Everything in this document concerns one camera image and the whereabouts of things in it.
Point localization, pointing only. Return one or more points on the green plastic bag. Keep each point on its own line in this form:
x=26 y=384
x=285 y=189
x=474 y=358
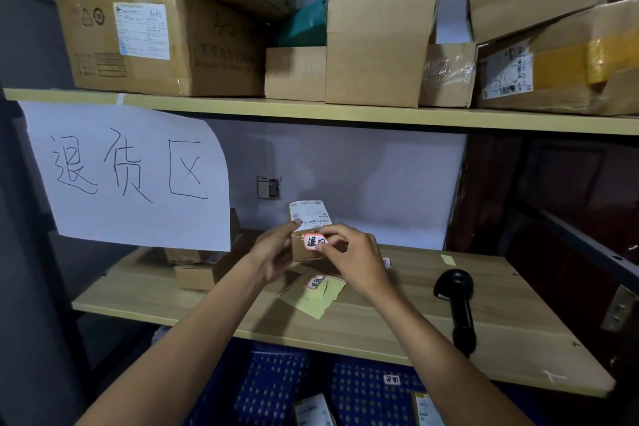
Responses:
x=304 y=24

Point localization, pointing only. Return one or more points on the small labelled cardboard parcel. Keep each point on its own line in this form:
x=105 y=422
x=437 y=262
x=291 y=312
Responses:
x=309 y=215

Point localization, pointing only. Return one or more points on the wall power outlet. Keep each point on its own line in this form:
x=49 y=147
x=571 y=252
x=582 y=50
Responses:
x=268 y=187

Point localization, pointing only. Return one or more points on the large white-labelled cardboard carton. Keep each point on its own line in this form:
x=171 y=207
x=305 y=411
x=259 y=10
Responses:
x=209 y=56

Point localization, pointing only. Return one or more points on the person's right forearm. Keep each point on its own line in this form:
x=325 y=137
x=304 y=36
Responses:
x=449 y=371

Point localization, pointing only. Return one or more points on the yellow-taped cardboard carton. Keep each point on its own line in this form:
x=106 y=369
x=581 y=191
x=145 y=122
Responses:
x=564 y=91

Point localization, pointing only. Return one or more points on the dark metal shelf frame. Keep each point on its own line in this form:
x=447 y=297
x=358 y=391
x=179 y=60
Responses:
x=589 y=247

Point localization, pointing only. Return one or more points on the person's left forearm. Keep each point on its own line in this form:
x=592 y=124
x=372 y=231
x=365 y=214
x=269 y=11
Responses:
x=184 y=356

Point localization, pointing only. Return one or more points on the person's left hand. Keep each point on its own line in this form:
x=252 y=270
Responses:
x=272 y=253

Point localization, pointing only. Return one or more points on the white-labelled parcel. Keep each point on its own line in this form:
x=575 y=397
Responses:
x=427 y=410
x=313 y=413

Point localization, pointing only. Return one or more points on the tall plain cardboard carton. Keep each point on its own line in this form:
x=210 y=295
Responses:
x=374 y=51

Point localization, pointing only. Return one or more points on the yellow paper scrap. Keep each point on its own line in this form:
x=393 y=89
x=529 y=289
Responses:
x=448 y=260

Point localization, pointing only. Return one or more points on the yellow sticker backing sheet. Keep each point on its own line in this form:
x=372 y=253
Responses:
x=312 y=303

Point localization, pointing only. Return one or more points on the low plain cardboard carton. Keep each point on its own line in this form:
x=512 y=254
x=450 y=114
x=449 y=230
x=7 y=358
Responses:
x=294 y=73

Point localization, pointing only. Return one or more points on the person's right hand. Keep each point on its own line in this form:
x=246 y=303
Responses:
x=357 y=261

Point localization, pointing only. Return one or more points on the white handwritten paper sign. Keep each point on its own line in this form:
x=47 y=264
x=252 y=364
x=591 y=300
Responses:
x=140 y=211

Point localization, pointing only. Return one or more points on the metal door hinge plate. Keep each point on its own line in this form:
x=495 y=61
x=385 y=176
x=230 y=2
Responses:
x=619 y=308

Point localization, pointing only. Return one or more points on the plastic-wrapped cardboard carton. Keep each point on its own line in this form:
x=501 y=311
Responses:
x=447 y=76

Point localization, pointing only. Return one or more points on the black barcode scanner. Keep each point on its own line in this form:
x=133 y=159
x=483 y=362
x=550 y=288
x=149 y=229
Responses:
x=462 y=311

